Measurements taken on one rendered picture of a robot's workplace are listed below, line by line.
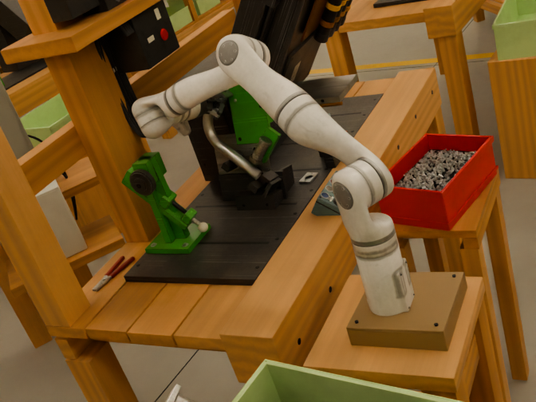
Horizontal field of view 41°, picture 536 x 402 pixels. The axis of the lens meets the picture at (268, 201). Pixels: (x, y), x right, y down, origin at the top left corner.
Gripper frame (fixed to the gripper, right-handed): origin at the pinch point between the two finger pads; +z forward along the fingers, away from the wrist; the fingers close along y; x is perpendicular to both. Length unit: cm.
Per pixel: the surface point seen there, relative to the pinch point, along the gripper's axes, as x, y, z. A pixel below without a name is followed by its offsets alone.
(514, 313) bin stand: 10, -107, 46
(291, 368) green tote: -5, -67, -67
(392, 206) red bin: -8, -57, 7
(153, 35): -3.6, 23.6, -5.4
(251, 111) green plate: -2.5, -10.0, 2.9
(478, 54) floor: 28, -14, 361
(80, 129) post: 23.9, 19.8, -23.7
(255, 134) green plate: 2.1, -14.8, 2.9
